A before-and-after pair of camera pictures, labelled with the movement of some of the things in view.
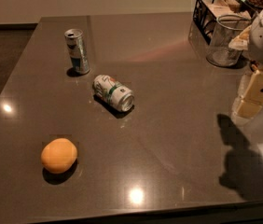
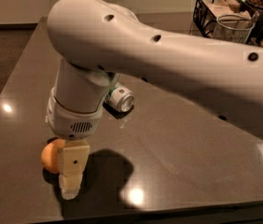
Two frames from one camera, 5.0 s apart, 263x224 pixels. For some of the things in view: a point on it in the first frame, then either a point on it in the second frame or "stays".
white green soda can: x=115 y=93 stays
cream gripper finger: x=256 y=90 → x=72 y=161
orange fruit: x=58 y=155 stays
